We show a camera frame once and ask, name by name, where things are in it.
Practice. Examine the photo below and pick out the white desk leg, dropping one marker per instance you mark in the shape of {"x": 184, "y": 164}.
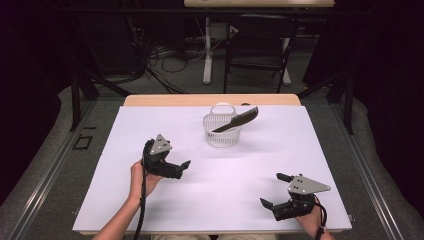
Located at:
{"x": 286, "y": 66}
{"x": 207, "y": 50}

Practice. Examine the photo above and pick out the black metal frame stand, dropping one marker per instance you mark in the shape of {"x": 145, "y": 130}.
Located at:
{"x": 75, "y": 100}
{"x": 349, "y": 106}

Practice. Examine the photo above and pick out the black folding chair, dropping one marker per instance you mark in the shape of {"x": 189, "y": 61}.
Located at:
{"x": 260, "y": 36}

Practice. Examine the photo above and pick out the black metal crossbar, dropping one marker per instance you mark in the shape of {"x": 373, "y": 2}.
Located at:
{"x": 133, "y": 11}

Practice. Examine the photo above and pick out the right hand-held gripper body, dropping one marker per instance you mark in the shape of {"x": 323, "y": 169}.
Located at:
{"x": 305, "y": 186}

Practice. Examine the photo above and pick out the white table cover sheet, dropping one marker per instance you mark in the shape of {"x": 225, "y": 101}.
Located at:
{"x": 216, "y": 186}

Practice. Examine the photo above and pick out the white plastic slotted basket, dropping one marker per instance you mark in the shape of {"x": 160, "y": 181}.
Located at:
{"x": 221, "y": 140}

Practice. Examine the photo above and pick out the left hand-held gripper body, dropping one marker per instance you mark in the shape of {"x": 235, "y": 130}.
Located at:
{"x": 160, "y": 146}

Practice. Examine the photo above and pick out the person's left hand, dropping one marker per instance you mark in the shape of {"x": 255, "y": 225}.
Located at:
{"x": 138, "y": 183}

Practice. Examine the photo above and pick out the person's right hand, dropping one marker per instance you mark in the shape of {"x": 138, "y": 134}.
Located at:
{"x": 311, "y": 221}

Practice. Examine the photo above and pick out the metal floor rail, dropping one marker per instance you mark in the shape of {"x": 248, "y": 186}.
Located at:
{"x": 43, "y": 186}
{"x": 372, "y": 186}

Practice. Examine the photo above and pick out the dark brown comb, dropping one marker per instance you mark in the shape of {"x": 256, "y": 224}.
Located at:
{"x": 240, "y": 120}

